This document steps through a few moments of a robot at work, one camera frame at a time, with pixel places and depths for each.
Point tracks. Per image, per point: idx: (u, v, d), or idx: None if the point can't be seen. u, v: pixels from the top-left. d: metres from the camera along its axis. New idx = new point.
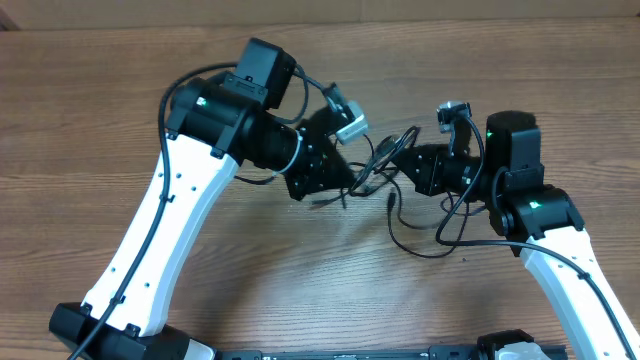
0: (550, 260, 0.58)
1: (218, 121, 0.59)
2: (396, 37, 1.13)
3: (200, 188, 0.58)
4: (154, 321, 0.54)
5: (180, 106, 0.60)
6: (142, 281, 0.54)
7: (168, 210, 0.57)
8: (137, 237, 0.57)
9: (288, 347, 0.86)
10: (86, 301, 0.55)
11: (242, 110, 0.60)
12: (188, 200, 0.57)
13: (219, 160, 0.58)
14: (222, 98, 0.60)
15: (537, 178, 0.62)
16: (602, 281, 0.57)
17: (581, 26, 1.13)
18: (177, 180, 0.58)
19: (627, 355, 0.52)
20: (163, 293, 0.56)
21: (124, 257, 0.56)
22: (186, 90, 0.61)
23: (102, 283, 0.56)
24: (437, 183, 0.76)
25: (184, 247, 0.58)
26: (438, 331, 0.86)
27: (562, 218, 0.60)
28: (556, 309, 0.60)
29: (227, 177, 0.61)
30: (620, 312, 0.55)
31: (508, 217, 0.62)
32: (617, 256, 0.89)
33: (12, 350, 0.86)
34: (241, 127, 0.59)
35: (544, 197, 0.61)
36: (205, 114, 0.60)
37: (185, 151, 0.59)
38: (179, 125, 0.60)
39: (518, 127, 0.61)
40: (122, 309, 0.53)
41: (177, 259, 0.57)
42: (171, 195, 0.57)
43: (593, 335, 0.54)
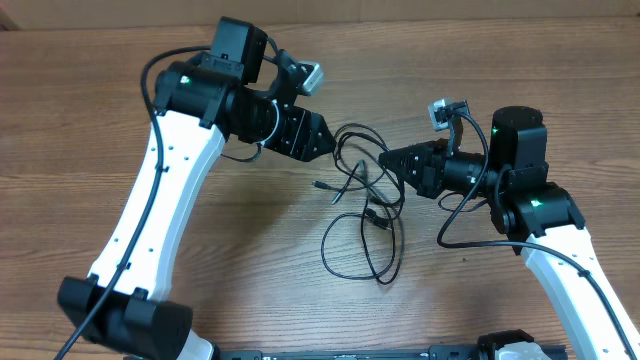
0: (550, 258, 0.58)
1: (202, 96, 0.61)
2: (396, 37, 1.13)
3: (193, 158, 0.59)
4: (160, 287, 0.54)
5: (165, 87, 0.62)
6: (145, 247, 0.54)
7: (163, 181, 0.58)
8: (134, 210, 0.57)
9: (287, 347, 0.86)
10: (92, 273, 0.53)
11: (224, 83, 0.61)
12: (183, 167, 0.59)
13: (207, 130, 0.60)
14: (204, 75, 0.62)
15: (541, 177, 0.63)
16: (602, 280, 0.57)
17: (580, 26, 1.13)
18: (169, 152, 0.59)
19: (626, 353, 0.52)
20: (167, 257, 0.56)
21: (126, 227, 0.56)
22: (168, 72, 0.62)
23: (107, 253, 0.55)
24: (440, 182, 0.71)
25: (182, 218, 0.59)
26: (437, 331, 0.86)
27: (562, 216, 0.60)
28: (556, 306, 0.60)
29: (215, 150, 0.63)
30: (619, 310, 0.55)
31: (509, 216, 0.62)
32: (617, 256, 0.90)
33: (12, 351, 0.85)
34: (224, 102, 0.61)
35: (544, 196, 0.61)
36: (189, 93, 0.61)
37: (178, 124, 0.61)
38: (166, 104, 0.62)
39: (525, 125, 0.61)
40: (129, 275, 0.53)
41: (176, 229, 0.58)
42: (166, 166, 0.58)
43: (593, 332, 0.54)
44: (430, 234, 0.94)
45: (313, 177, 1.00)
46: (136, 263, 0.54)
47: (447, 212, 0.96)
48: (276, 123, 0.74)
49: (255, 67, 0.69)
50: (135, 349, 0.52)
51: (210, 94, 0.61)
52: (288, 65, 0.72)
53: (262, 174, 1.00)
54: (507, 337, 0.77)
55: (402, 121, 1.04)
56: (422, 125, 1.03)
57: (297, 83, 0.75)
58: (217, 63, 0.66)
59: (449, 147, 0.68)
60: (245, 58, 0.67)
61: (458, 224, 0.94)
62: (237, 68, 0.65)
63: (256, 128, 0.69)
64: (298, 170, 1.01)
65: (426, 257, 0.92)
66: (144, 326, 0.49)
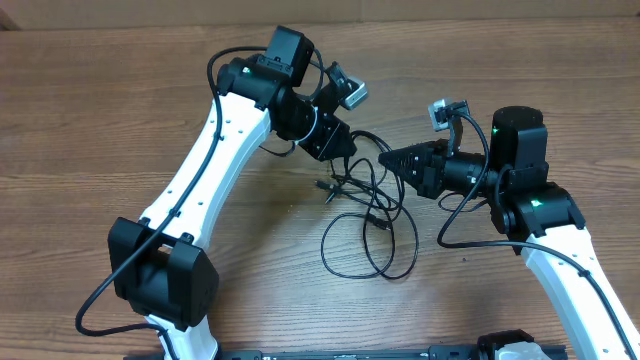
0: (550, 258, 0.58)
1: (260, 88, 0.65)
2: (397, 37, 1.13)
3: (246, 132, 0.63)
4: (202, 242, 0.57)
5: (228, 74, 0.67)
6: (196, 200, 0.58)
7: (218, 148, 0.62)
8: (190, 170, 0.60)
9: (288, 347, 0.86)
10: (144, 216, 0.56)
11: (282, 80, 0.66)
12: (237, 140, 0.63)
13: (261, 111, 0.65)
14: (264, 70, 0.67)
15: (541, 177, 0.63)
16: (602, 280, 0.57)
17: (580, 26, 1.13)
18: (226, 125, 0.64)
19: (626, 352, 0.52)
20: (211, 216, 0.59)
21: (181, 181, 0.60)
22: (231, 64, 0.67)
23: (160, 202, 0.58)
24: (439, 182, 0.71)
25: (226, 187, 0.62)
26: (437, 331, 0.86)
27: (562, 216, 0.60)
28: (555, 305, 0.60)
29: (261, 133, 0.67)
30: (619, 310, 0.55)
31: (509, 215, 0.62)
32: (617, 256, 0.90)
33: (11, 351, 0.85)
34: (275, 96, 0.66)
35: (545, 196, 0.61)
36: (247, 82, 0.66)
37: (236, 100, 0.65)
38: (228, 87, 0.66)
39: (525, 125, 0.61)
40: (178, 221, 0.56)
41: (220, 198, 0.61)
42: (222, 136, 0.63)
43: (592, 331, 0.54)
44: (430, 234, 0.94)
45: (313, 177, 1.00)
46: (186, 212, 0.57)
47: (448, 211, 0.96)
48: (314, 128, 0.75)
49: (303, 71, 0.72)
50: (169, 297, 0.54)
51: (267, 88, 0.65)
52: (337, 78, 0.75)
53: (261, 173, 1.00)
54: (507, 337, 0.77)
55: (402, 121, 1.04)
56: (422, 125, 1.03)
57: (339, 98, 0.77)
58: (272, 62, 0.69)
59: (449, 148, 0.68)
60: (296, 61, 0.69)
61: (459, 223, 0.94)
62: (289, 69, 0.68)
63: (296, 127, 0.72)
64: (295, 171, 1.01)
65: (426, 257, 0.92)
66: (188, 269, 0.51)
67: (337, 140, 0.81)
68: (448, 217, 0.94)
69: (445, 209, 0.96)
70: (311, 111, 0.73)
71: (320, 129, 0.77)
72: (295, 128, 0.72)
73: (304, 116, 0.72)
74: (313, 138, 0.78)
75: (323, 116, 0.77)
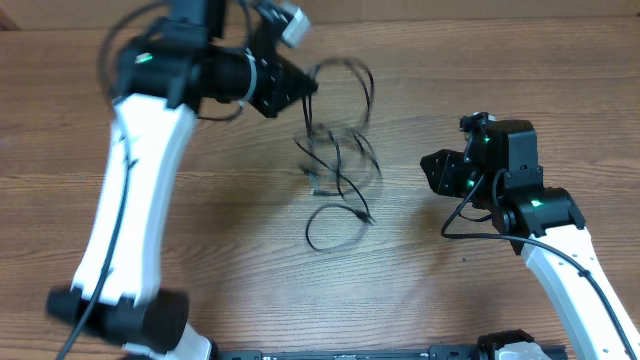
0: (550, 257, 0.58)
1: (163, 76, 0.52)
2: (397, 37, 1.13)
3: (163, 144, 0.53)
4: (149, 287, 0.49)
5: (124, 69, 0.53)
6: (126, 246, 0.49)
7: (134, 174, 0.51)
8: (108, 212, 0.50)
9: (288, 347, 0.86)
10: (75, 283, 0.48)
11: (189, 57, 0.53)
12: (155, 154, 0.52)
13: (174, 112, 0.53)
14: (164, 49, 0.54)
15: (538, 178, 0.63)
16: (602, 279, 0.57)
17: (580, 27, 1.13)
18: (137, 143, 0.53)
19: (626, 353, 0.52)
20: (151, 253, 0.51)
21: (101, 229, 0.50)
22: (128, 54, 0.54)
23: (85, 261, 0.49)
24: (450, 185, 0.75)
25: (160, 209, 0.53)
26: (437, 331, 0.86)
27: (563, 216, 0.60)
28: (555, 305, 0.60)
29: (189, 128, 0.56)
30: (620, 310, 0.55)
31: (509, 215, 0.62)
32: (617, 256, 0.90)
33: (12, 351, 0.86)
34: (188, 78, 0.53)
35: (545, 196, 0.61)
36: (151, 72, 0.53)
37: (141, 108, 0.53)
38: (127, 88, 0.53)
39: (514, 129, 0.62)
40: (115, 278, 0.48)
41: (155, 227, 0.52)
42: (135, 158, 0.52)
43: (592, 331, 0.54)
44: (431, 235, 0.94)
45: (313, 177, 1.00)
46: (118, 265, 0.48)
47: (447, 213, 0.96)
48: (257, 82, 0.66)
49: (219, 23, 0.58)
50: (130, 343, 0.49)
51: (172, 74, 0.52)
52: (267, 10, 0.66)
53: (260, 173, 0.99)
54: (507, 336, 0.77)
55: (402, 122, 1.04)
56: (422, 126, 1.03)
57: (277, 35, 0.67)
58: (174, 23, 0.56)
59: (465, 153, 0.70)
60: (203, 11, 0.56)
61: (460, 223, 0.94)
62: (198, 27, 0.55)
63: (228, 86, 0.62)
64: (293, 170, 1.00)
65: (426, 257, 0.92)
66: (136, 329, 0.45)
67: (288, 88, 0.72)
68: (448, 217, 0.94)
69: (445, 212, 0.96)
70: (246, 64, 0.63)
71: (263, 81, 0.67)
72: (228, 87, 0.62)
73: (236, 71, 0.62)
74: (260, 91, 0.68)
75: (261, 64, 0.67)
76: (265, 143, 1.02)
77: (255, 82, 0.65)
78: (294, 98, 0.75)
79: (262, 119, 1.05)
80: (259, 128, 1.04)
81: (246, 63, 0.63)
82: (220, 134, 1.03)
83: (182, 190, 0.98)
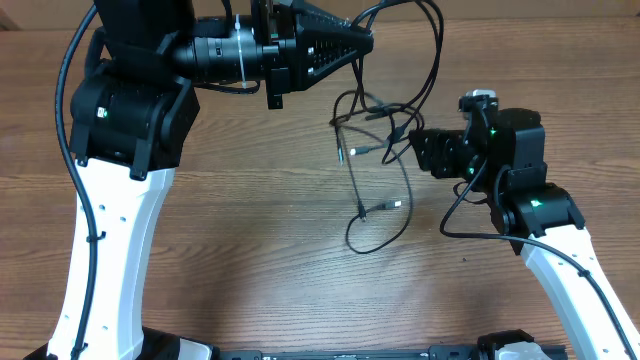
0: (550, 257, 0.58)
1: (126, 132, 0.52)
2: (397, 37, 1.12)
3: (130, 218, 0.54)
4: (125, 355, 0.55)
5: (79, 122, 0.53)
6: (99, 324, 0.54)
7: (101, 249, 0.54)
8: (79, 282, 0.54)
9: (288, 347, 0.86)
10: (51, 351, 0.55)
11: (154, 108, 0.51)
12: (121, 236, 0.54)
13: (142, 182, 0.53)
14: (122, 99, 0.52)
15: (540, 177, 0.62)
16: (602, 279, 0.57)
17: (581, 27, 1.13)
18: (101, 213, 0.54)
19: (626, 352, 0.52)
20: (125, 322, 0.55)
21: (74, 304, 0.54)
22: (82, 95, 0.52)
23: (61, 330, 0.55)
24: (449, 167, 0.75)
25: (133, 275, 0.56)
26: (438, 331, 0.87)
27: (562, 216, 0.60)
28: (555, 304, 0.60)
29: (162, 189, 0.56)
30: (620, 310, 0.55)
31: (509, 215, 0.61)
32: (616, 256, 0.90)
33: (11, 350, 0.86)
34: (157, 129, 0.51)
35: (545, 196, 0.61)
36: (109, 128, 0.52)
37: (100, 176, 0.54)
38: (87, 145, 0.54)
39: (523, 125, 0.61)
40: (88, 353, 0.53)
41: (129, 293, 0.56)
42: (101, 231, 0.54)
43: (592, 330, 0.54)
44: (430, 235, 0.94)
45: (313, 177, 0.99)
46: (92, 342, 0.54)
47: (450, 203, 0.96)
48: (241, 63, 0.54)
49: (179, 30, 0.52)
50: None
51: (137, 130, 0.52)
52: None
53: (261, 173, 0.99)
54: (507, 336, 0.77)
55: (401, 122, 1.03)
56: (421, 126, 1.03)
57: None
58: (125, 51, 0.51)
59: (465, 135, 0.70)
60: (148, 36, 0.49)
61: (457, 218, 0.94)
62: (152, 54, 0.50)
63: (202, 75, 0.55)
64: (297, 169, 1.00)
65: (426, 257, 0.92)
66: None
67: (294, 63, 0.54)
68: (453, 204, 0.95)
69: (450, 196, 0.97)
70: (221, 45, 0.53)
71: (255, 60, 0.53)
72: (204, 73, 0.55)
73: (205, 58, 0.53)
74: (257, 71, 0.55)
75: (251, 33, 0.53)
76: (265, 144, 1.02)
77: (238, 65, 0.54)
78: (320, 71, 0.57)
79: (262, 120, 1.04)
80: (260, 128, 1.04)
81: (222, 44, 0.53)
82: (220, 134, 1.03)
83: (182, 190, 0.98)
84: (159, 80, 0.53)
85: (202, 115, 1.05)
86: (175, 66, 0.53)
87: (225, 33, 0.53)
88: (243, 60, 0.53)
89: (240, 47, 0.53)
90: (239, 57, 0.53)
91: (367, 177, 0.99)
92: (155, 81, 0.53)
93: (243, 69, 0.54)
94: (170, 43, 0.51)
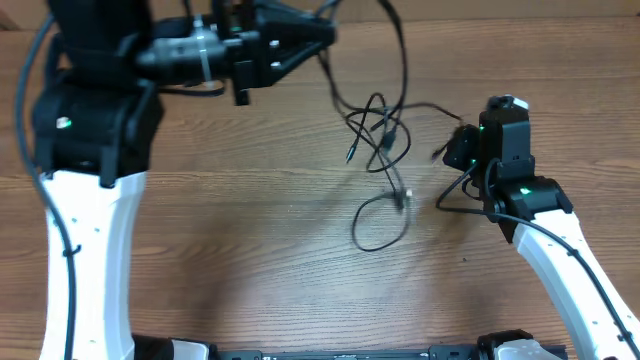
0: (540, 239, 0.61)
1: (91, 140, 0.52)
2: (396, 37, 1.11)
3: (104, 228, 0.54)
4: None
5: (41, 135, 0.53)
6: (86, 338, 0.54)
7: (78, 261, 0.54)
8: (60, 297, 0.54)
9: (287, 347, 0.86)
10: None
11: (118, 113, 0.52)
12: (95, 247, 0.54)
13: (112, 189, 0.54)
14: (83, 107, 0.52)
15: (529, 168, 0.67)
16: (591, 258, 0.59)
17: (580, 27, 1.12)
18: (73, 225, 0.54)
19: (615, 324, 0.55)
20: (112, 333, 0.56)
21: (58, 321, 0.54)
22: (46, 108, 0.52)
23: (47, 349, 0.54)
24: (458, 158, 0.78)
25: (115, 285, 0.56)
26: (438, 331, 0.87)
27: (551, 203, 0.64)
28: (547, 286, 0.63)
29: (133, 195, 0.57)
30: (608, 285, 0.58)
31: (500, 204, 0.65)
32: (617, 256, 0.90)
33: (13, 350, 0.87)
34: (123, 134, 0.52)
35: (534, 185, 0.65)
36: (73, 138, 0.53)
37: (74, 188, 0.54)
38: (52, 158, 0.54)
39: (508, 121, 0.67)
40: None
41: (113, 305, 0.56)
42: (77, 245, 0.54)
43: (582, 305, 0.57)
44: (430, 235, 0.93)
45: (313, 177, 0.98)
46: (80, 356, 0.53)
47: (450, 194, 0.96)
48: (203, 63, 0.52)
49: (136, 33, 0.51)
50: None
51: (102, 137, 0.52)
52: None
53: (261, 173, 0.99)
54: (506, 335, 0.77)
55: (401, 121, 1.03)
56: (421, 126, 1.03)
57: None
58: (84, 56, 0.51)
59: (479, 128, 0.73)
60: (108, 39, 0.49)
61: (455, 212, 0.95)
62: (109, 57, 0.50)
63: (166, 76, 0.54)
64: (298, 169, 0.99)
65: (426, 256, 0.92)
66: None
67: (258, 56, 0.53)
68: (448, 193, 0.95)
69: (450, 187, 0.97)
70: (183, 45, 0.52)
71: (217, 58, 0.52)
72: (167, 74, 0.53)
73: (167, 59, 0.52)
74: (221, 69, 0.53)
75: (213, 30, 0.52)
76: (266, 144, 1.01)
77: (200, 64, 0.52)
78: (287, 64, 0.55)
79: (263, 119, 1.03)
80: (260, 128, 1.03)
81: (183, 45, 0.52)
82: (220, 134, 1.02)
83: (182, 190, 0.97)
84: (119, 84, 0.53)
85: (202, 115, 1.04)
86: (137, 67, 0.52)
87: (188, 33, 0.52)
88: (206, 59, 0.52)
89: (202, 46, 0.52)
90: (200, 56, 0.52)
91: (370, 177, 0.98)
92: (116, 86, 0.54)
93: (206, 69, 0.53)
94: (129, 46, 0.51)
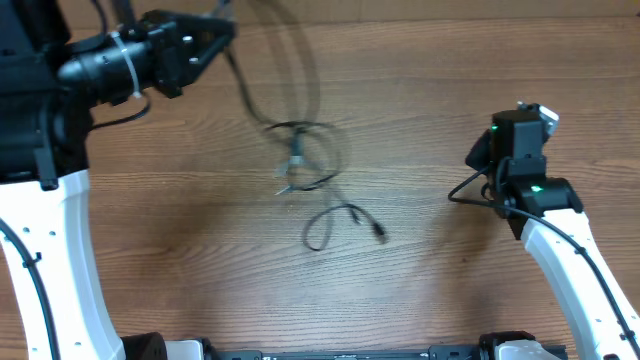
0: (549, 235, 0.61)
1: (22, 147, 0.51)
2: (396, 37, 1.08)
3: (59, 231, 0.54)
4: None
5: None
6: (70, 342, 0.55)
7: (42, 269, 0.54)
8: (31, 304, 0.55)
9: (288, 347, 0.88)
10: None
11: (43, 113, 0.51)
12: (51, 252, 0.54)
13: (56, 190, 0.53)
14: (14, 113, 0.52)
15: (541, 167, 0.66)
16: (597, 256, 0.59)
17: (581, 26, 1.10)
18: (26, 234, 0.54)
19: (618, 323, 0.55)
20: (97, 333, 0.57)
21: (38, 333, 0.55)
22: None
23: None
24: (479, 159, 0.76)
25: (84, 287, 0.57)
26: (437, 331, 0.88)
27: (562, 201, 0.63)
28: (551, 280, 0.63)
29: (81, 192, 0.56)
30: (613, 284, 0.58)
31: (510, 201, 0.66)
32: (617, 256, 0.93)
33: (15, 351, 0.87)
34: (51, 134, 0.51)
35: (545, 183, 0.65)
36: (5, 147, 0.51)
37: (14, 199, 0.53)
38: None
39: (522, 118, 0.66)
40: None
41: (89, 306, 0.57)
42: (36, 254, 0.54)
43: (586, 303, 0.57)
44: (430, 235, 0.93)
45: (313, 177, 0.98)
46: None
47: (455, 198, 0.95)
48: (128, 65, 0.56)
49: (54, 43, 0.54)
50: None
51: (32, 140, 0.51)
52: None
53: (261, 173, 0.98)
54: (507, 335, 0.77)
55: (401, 122, 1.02)
56: (422, 126, 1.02)
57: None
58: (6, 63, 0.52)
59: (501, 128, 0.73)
60: (26, 39, 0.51)
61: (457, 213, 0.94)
62: (31, 58, 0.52)
63: (96, 87, 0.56)
64: (297, 169, 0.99)
65: (426, 256, 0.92)
66: None
67: (179, 47, 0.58)
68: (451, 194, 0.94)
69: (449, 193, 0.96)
70: (105, 53, 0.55)
71: (141, 55, 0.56)
72: (98, 84, 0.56)
73: (95, 66, 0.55)
74: (147, 69, 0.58)
75: (132, 33, 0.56)
76: (265, 144, 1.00)
77: (126, 64, 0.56)
78: (201, 58, 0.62)
79: (262, 120, 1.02)
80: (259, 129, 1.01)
81: (106, 52, 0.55)
82: (220, 134, 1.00)
83: (182, 190, 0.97)
84: (44, 86, 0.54)
85: (203, 114, 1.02)
86: (63, 80, 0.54)
87: (107, 42, 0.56)
88: (130, 59, 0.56)
89: (122, 46, 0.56)
90: (126, 59, 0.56)
91: (370, 177, 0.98)
92: (39, 89, 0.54)
93: (132, 67, 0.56)
94: (49, 50, 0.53)
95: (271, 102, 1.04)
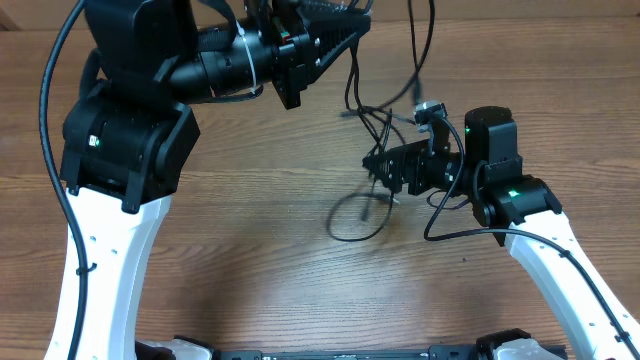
0: (532, 242, 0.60)
1: (119, 163, 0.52)
2: (397, 37, 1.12)
3: (122, 251, 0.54)
4: None
5: (71, 150, 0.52)
6: (88, 355, 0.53)
7: (91, 278, 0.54)
8: (68, 310, 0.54)
9: (288, 347, 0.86)
10: None
11: (150, 137, 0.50)
12: (113, 267, 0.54)
13: (135, 215, 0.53)
14: (117, 126, 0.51)
15: (516, 170, 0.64)
16: (582, 257, 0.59)
17: (582, 26, 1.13)
18: (92, 244, 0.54)
19: (611, 325, 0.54)
20: (115, 351, 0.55)
21: (62, 331, 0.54)
22: (75, 111, 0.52)
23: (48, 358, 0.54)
24: (421, 181, 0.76)
25: (126, 304, 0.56)
26: (437, 331, 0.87)
27: (540, 203, 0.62)
28: (540, 286, 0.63)
29: (156, 218, 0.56)
30: (601, 284, 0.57)
31: (489, 209, 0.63)
32: (617, 256, 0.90)
33: (10, 351, 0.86)
34: (153, 156, 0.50)
35: (522, 187, 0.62)
36: (101, 157, 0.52)
37: (93, 206, 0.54)
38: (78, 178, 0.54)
39: (494, 121, 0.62)
40: None
41: (120, 324, 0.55)
42: (92, 263, 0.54)
43: (578, 307, 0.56)
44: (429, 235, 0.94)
45: (312, 176, 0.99)
46: None
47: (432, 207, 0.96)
48: (251, 69, 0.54)
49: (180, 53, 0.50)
50: None
51: (131, 162, 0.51)
52: None
53: (262, 173, 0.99)
54: (504, 336, 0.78)
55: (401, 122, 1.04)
56: None
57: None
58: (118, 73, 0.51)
59: (430, 147, 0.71)
60: (145, 61, 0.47)
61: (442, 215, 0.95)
62: (148, 81, 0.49)
63: (214, 86, 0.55)
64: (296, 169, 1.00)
65: (424, 257, 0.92)
66: None
67: (305, 57, 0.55)
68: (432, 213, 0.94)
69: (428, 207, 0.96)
70: (228, 55, 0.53)
71: (267, 59, 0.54)
72: (216, 83, 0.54)
73: (215, 69, 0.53)
74: (268, 71, 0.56)
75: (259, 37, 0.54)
76: (265, 144, 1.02)
77: (247, 68, 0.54)
78: (325, 61, 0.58)
79: (262, 120, 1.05)
80: (260, 128, 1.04)
81: (229, 54, 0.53)
82: (220, 134, 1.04)
83: (182, 190, 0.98)
84: (155, 104, 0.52)
85: (202, 115, 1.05)
86: (179, 82, 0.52)
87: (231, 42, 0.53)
88: (253, 62, 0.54)
89: (247, 51, 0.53)
90: (249, 62, 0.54)
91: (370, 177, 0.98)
92: (150, 105, 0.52)
93: (254, 71, 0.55)
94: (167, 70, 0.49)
95: (272, 102, 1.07)
